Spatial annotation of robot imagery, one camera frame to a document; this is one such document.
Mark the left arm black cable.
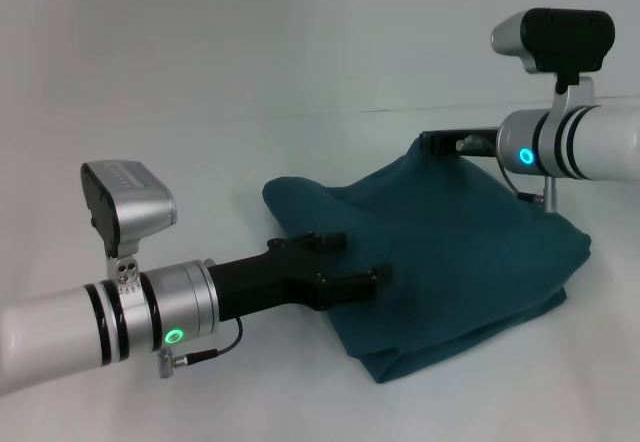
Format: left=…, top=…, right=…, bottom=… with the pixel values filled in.
left=157, top=315, right=245, bottom=379

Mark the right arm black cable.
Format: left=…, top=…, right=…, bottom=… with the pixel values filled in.
left=499, top=160, right=549, bottom=206

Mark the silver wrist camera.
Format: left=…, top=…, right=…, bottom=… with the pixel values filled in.
left=490, top=7, right=616, bottom=109
left=79, top=160, right=179, bottom=294

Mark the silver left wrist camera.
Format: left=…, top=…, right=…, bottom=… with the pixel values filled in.
left=79, top=160, right=179, bottom=294

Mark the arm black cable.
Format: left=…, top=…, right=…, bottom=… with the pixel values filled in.
left=499, top=160, right=549, bottom=206
left=157, top=315, right=245, bottom=379

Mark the teal blue shirt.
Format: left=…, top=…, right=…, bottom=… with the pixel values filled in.
left=262, top=136, right=594, bottom=386

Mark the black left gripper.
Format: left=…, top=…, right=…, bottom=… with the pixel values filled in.
left=206, top=231, right=394, bottom=323

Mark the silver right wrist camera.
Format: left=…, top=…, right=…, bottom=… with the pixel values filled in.
left=490, top=7, right=616, bottom=109

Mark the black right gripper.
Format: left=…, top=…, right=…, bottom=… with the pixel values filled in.
left=418, top=128, right=501, bottom=160

